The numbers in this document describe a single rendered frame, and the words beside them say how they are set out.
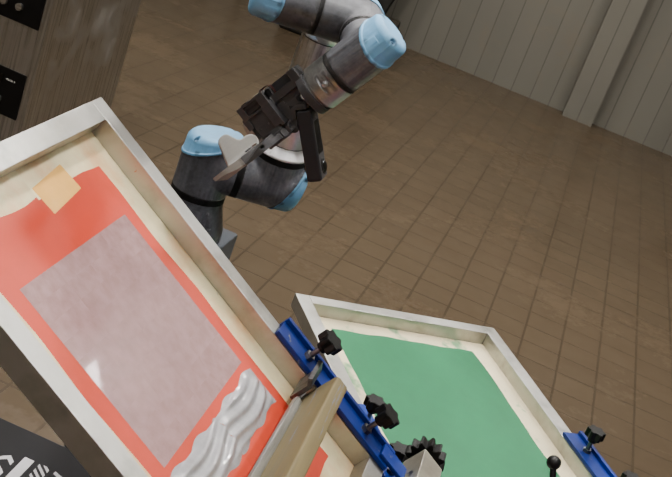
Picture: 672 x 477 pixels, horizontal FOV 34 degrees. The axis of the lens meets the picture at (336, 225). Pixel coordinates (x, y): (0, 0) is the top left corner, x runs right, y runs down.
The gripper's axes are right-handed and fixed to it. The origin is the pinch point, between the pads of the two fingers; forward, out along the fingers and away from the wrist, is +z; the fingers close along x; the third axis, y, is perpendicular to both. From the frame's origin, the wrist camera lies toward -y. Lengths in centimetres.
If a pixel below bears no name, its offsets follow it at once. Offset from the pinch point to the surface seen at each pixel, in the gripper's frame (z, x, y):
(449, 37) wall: 127, -943, -35
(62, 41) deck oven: 144, -276, 86
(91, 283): 14.3, 30.2, -0.2
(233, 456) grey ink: 13.9, 30.0, -32.4
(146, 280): 14.3, 17.7, -5.1
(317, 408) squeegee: 4.6, 18.1, -36.1
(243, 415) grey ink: 13.9, 20.8, -30.2
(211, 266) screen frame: 12.2, 1.9, -10.4
